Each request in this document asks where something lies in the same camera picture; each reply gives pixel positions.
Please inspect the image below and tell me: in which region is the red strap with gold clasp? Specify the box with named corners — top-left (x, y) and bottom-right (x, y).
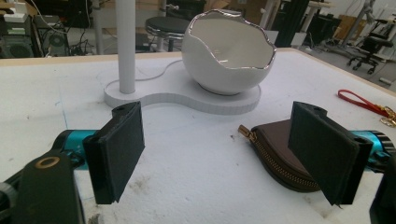
top-left (337, 89), bottom-right (396, 128)

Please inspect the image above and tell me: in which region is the computer tower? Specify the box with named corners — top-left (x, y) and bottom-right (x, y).
top-left (0, 13), bottom-right (71, 60)

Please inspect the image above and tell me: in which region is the white cable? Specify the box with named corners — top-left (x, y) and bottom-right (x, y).
top-left (135, 59), bottom-right (185, 82)

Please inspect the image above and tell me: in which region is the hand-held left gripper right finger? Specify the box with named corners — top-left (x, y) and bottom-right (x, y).
top-left (288, 101), bottom-right (374, 206)

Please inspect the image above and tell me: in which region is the brown zipper pouch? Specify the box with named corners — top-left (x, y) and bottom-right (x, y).
top-left (237, 119), bottom-right (321, 193)

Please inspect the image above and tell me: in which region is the white lamp stand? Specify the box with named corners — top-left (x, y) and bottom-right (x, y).
top-left (103, 0), bottom-right (262, 117)

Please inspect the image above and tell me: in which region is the black office chair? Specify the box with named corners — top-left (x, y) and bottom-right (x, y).
top-left (346, 19), bottom-right (395, 75)

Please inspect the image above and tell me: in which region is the black round stool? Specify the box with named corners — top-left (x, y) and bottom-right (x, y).
top-left (145, 16), bottom-right (191, 52)

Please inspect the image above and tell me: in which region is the white eggshell-shaped bowl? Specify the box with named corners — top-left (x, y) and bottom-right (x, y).
top-left (181, 8), bottom-right (277, 96)

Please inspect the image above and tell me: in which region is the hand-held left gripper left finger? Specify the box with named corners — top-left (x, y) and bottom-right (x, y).
top-left (82, 101), bottom-right (146, 205)

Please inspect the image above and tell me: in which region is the white table leg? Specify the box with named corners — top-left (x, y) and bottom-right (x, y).
top-left (92, 0), bottom-right (105, 56)

